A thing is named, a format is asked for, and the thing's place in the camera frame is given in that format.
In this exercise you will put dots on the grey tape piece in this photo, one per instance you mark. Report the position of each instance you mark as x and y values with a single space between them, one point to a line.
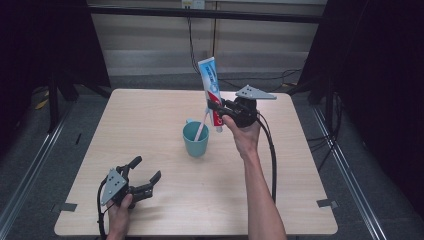
65 207
327 203

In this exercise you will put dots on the person's right hand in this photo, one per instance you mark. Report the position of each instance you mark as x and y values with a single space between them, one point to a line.
246 136

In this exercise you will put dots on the person's left hand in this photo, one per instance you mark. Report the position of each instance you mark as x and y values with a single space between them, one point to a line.
118 216

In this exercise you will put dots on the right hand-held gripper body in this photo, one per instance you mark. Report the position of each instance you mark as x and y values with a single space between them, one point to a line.
245 108

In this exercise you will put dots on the teal cup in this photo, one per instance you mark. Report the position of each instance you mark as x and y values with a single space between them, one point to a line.
196 146

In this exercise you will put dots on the black horizontal bar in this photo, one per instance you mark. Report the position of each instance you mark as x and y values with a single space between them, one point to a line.
200 14

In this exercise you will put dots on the yellow tape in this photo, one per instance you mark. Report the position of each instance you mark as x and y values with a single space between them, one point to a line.
42 104

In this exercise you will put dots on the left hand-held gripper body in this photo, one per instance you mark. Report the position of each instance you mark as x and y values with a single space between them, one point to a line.
115 185

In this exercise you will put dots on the black stand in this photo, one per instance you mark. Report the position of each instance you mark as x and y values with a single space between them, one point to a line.
53 103

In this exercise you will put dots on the white wall socket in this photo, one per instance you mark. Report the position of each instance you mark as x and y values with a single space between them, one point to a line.
193 3

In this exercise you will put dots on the black curtain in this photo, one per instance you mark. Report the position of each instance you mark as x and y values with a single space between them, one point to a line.
373 83
43 50

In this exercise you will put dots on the white red toothpaste tube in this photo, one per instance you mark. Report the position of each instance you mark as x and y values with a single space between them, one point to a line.
210 80

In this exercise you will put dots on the metal floor rail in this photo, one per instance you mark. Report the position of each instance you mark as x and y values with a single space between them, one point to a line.
26 180
350 180

